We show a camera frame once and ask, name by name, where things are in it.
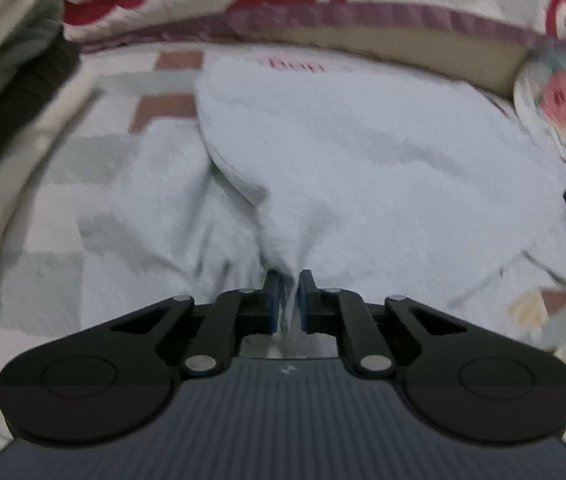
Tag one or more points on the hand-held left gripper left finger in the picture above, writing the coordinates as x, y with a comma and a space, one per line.
273, 305

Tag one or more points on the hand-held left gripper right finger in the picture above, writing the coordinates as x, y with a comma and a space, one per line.
305, 305

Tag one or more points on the white cartoon face T-shirt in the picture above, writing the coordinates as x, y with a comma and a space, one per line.
363, 160

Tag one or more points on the beige mattress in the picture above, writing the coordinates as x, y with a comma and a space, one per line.
413, 45

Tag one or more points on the cream folded garment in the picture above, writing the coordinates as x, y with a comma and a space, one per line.
8, 200

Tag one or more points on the black folded garment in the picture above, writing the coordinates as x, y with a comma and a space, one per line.
13, 110

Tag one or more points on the grey folded garment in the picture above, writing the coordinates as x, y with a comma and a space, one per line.
8, 60

